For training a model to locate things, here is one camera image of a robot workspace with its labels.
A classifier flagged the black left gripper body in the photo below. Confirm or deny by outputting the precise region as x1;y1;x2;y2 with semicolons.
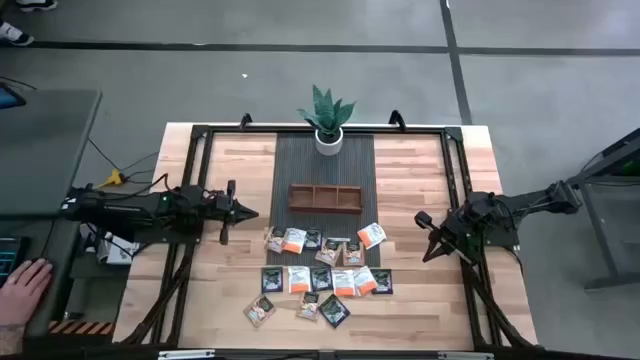
214;179;240;246

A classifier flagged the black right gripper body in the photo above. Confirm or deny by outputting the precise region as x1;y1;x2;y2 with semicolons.
414;209;484;265

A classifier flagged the beige Ahmad tea packet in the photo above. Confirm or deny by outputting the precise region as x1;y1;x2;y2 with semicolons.
314;238;344;267
342;241;366;267
243;294;277;329
263;227;286;254
295;290;322;322

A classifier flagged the white orange Tazo tea packet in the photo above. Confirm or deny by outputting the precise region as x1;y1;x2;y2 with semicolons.
356;222;388;250
281;227;307;255
287;265;312;295
331;268;357;298
352;265;379;297

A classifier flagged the dark purple Ahmad tea packet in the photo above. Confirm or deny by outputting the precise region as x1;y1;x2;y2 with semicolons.
309;266;334;293
260;267;285;295
370;268;394;295
303;228;324;251
318;293;351;329

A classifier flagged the grey woven placemat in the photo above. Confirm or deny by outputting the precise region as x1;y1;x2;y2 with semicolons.
267;132;382;268

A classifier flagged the wooden three-compartment box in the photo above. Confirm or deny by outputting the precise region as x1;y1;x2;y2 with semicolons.
287;183;364;215

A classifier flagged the green plant in white pot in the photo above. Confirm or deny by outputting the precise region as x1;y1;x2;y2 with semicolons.
297;83;357;157

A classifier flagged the white box under table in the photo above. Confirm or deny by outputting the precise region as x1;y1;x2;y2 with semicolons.
79;223;142;266

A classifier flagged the yellow power plug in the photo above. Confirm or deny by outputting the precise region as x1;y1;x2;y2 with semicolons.
94;168;127;190

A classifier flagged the dark grey low desk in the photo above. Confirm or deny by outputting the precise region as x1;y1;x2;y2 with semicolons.
0;215;82;341

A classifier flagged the grey metal stand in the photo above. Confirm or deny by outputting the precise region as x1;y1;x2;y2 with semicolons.
549;127;640;291

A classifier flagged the orange black hazard tape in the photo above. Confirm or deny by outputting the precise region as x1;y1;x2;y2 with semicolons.
48;320;116;336

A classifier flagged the grey side desk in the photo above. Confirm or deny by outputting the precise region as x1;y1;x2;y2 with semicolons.
0;88;104;217

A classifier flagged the person's hand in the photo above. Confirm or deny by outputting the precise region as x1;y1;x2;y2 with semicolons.
0;258;54;327

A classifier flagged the backlit black keyboard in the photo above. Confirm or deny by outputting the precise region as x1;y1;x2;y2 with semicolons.
0;235;29;289

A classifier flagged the tablet screen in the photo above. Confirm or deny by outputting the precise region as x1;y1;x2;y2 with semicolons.
0;82;27;110

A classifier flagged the person's shoe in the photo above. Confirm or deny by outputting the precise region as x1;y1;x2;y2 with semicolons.
14;0;59;13
0;19;35;48

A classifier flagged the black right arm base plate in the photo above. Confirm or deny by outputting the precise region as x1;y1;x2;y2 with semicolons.
479;219;522;250

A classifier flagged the black metal table frame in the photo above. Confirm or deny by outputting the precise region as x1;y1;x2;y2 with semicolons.
119;123;539;349

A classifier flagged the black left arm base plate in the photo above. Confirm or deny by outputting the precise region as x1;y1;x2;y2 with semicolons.
132;219;206;245

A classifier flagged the silver table bracket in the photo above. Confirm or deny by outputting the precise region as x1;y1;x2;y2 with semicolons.
158;349;216;360
438;351;495;360

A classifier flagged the black floor cable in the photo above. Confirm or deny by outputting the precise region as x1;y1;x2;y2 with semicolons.
87;137;169;196

